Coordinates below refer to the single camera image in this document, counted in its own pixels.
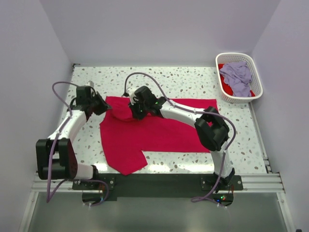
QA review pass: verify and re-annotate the crimson red t shirt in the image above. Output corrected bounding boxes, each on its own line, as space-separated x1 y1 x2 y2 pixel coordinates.
100 96 209 175

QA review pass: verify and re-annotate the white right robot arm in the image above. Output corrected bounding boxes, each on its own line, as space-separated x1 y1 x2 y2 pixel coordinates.
125 86 235 190

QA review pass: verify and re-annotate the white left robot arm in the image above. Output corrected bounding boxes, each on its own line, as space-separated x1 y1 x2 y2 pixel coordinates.
36 83 112 189

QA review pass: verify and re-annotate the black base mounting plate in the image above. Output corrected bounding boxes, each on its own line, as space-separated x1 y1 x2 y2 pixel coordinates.
72 173 242 206

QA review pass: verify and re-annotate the lavender t shirt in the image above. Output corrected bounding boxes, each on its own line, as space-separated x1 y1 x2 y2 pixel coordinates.
219 61 252 98

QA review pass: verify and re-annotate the white perforated laundry basket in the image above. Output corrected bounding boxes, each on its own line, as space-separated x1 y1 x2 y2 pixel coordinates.
215 52 263 103

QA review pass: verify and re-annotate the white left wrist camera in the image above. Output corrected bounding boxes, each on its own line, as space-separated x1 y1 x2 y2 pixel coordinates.
86 81 94 88

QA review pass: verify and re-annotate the aluminium extrusion rail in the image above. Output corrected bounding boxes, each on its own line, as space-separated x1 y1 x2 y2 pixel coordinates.
31 173 285 193

